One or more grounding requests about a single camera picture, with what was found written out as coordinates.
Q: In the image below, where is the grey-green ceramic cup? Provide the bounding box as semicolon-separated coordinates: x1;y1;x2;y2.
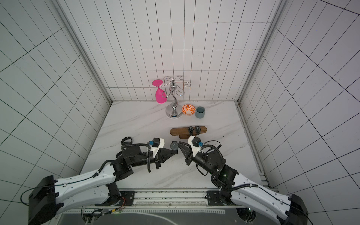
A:
195;106;205;119

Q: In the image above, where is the pink plastic wine glass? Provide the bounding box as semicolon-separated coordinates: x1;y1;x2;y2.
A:
152;79;167;104

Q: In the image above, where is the brown wooden watch stand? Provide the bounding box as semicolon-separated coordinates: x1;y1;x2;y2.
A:
170;126;207;139

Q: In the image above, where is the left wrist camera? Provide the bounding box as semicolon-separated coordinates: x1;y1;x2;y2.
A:
148;138;165;158

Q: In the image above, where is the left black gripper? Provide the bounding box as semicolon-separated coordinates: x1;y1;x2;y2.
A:
131;148;177;169

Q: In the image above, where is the orange patterned small bowl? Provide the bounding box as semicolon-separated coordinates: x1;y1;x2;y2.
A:
181;104;196;116

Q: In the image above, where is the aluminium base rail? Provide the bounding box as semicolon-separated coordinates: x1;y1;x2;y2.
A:
59;187;242;212

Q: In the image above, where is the silver metal glass rack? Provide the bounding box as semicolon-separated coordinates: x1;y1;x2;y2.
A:
160;76;191;119

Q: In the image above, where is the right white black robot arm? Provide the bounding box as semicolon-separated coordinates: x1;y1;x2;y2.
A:
171;142;310;225

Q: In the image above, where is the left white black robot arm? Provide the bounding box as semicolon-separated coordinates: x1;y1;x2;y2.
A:
28;141;179;225

